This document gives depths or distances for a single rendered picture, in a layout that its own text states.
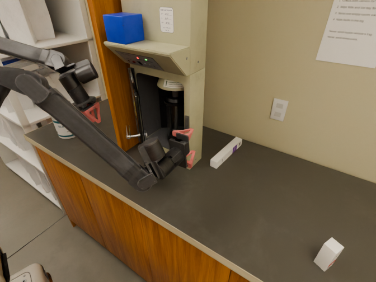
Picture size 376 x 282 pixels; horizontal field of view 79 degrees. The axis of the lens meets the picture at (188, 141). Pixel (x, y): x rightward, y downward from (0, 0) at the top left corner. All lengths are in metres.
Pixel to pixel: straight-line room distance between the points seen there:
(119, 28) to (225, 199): 0.77
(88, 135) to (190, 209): 0.51
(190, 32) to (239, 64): 0.48
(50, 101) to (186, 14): 0.50
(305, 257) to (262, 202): 0.24
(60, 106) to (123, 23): 0.39
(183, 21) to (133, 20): 0.19
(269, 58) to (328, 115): 0.38
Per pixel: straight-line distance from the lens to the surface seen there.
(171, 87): 0.99
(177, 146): 0.76
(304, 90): 1.21
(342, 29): 1.14
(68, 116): 0.66
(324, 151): 1.32
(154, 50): 0.81
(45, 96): 0.63
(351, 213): 1.15
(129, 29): 0.92
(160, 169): 0.70
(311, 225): 1.03
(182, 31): 0.87
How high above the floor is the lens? 1.69
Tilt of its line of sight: 35 degrees down
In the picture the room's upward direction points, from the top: straight up
